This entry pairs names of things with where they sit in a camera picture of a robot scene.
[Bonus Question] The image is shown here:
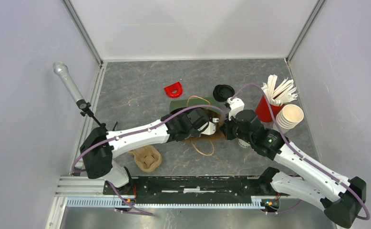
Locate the white paper coffee cup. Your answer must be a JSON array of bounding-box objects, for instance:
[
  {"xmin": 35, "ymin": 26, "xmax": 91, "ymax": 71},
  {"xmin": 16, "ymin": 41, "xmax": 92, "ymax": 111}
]
[{"xmin": 238, "ymin": 139, "xmax": 250, "ymax": 148}]

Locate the green paper bag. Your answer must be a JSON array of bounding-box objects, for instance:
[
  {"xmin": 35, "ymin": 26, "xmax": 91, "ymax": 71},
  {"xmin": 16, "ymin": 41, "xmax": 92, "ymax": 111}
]
[{"xmin": 169, "ymin": 95, "xmax": 225, "ymax": 156}]

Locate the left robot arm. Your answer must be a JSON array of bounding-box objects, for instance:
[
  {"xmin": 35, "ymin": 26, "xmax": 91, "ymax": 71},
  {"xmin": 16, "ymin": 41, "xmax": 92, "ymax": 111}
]
[{"xmin": 80, "ymin": 108, "xmax": 216, "ymax": 195}]

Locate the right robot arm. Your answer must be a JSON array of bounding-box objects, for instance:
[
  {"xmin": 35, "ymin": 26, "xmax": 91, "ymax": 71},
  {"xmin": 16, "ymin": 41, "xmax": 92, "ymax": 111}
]
[{"xmin": 220, "ymin": 110, "xmax": 366, "ymax": 229}]

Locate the red plastic cup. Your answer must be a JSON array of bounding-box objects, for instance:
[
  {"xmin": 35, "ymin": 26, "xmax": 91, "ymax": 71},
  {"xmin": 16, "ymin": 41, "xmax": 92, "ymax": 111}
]
[{"xmin": 255, "ymin": 95, "xmax": 285, "ymax": 123}]

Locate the stack of black lids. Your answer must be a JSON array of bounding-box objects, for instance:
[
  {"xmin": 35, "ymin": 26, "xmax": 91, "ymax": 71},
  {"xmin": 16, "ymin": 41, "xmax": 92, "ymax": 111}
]
[{"xmin": 213, "ymin": 84, "xmax": 235, "ymax": 103}]

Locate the brown cardboard cup carrier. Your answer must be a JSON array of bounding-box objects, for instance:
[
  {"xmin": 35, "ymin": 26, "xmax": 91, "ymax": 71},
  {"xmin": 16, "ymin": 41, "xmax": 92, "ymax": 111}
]
[{"xmin": 128, "ymin": 145, "xmax": 163, "ymax": 173}]

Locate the stack of white paper cups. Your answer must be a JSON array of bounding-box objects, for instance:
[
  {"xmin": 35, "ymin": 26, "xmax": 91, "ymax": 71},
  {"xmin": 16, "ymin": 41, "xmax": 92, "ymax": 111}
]
[{"xmin": 272, "ymin": 104, "xmax": 304, "ymax": 133}]

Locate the silver microphone on stand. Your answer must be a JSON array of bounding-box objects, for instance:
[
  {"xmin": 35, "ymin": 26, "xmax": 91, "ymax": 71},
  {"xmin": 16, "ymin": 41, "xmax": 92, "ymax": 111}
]
[{"xmin": 53, "ymin": 61, "xmax": 107, "ymax": 131}]

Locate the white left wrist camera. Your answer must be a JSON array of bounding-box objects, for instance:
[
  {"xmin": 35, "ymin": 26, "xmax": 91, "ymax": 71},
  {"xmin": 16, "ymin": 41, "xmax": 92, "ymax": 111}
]
[{"xmin": 198, "ymin": 117, "xmax": 220, "ymax": 135}]

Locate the red plastic ring tool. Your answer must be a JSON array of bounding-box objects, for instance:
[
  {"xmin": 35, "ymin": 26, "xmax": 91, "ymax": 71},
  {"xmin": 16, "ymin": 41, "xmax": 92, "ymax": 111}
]
[{"xmin": 164, "ymin": 82, "xmax": 183, "ymax": 98}]

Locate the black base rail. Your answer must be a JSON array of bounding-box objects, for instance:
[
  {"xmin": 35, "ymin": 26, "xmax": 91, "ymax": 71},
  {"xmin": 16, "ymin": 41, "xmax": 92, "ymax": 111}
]
[{"xmin": 118, "ymin": 176, "xmax": 280, "ymax": 204}]

